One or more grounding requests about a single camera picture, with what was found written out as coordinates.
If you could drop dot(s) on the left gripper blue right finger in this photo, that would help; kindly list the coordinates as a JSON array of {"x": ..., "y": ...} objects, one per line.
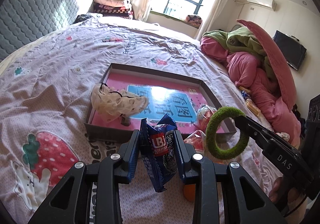
[{"x": 181, "y": 156}]

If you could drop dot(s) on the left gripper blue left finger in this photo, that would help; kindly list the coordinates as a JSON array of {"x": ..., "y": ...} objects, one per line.
[{"x": 133, "y": 150}]

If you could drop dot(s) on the blue snack packet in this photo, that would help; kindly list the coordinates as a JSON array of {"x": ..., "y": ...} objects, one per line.
[{"x": 157, "y": 148}]

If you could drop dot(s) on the red snack bag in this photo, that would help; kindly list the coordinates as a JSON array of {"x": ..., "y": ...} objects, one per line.
[
  {"x": 197, "y": 140},
  {"x": 203, "y": 116}
]

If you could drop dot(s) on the person's right hand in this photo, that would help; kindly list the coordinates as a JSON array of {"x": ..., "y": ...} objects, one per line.
[{"x": 289, "y": 201}]

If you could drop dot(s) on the cream lace scrunchie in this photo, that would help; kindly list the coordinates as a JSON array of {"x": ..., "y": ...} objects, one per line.
[{"x": 111, "y": 104}]

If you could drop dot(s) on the dark shallow cardboard box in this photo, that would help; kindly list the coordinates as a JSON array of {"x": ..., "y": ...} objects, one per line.
[{"x": 96, "y": 133}]

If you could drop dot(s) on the yellow wafer snack pack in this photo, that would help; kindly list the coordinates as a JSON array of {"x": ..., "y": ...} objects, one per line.
[{"x": 253, "y": 108}]

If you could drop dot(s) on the pink round cushion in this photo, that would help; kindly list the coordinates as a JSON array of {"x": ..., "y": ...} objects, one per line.
[{"x": 277, "y": 62}]

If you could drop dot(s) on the small blue snack wrapper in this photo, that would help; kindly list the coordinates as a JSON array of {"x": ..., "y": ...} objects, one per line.
[{"x": 245, "y": 95}]

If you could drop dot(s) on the lilac strawberry print bedsheet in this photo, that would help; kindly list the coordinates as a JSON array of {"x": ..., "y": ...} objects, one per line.
[{"x": 71, "y": 98}]

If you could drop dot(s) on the pink quilt heap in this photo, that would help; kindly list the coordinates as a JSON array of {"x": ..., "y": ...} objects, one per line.
[{"x": 244, "y": 71}]

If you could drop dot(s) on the black flat television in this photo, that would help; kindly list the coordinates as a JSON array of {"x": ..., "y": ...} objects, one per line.
[{"x": 292, "y": 50}]

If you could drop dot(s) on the green blanket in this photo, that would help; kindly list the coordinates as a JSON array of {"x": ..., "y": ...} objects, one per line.
[{"x": 240, "y": 40}]

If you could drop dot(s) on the patterned cushion on sill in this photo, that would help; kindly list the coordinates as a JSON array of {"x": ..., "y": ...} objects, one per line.
[{"x": 193, "y": 20}]

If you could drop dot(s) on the stack of folded blankets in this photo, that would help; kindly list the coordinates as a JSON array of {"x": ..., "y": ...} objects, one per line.
[{"x": 114, "y": 8}]

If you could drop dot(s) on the white air conditioner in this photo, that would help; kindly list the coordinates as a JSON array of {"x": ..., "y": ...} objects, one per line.
[{"x": 271, "y": 4}]

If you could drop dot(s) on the grey quilted headboard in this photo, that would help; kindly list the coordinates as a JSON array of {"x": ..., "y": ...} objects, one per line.
[{"x": 25, "y": 21}]

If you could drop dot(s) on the right cream curtain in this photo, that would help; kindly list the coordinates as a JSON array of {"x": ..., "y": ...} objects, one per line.
[{"x": 214, "y": 13}]

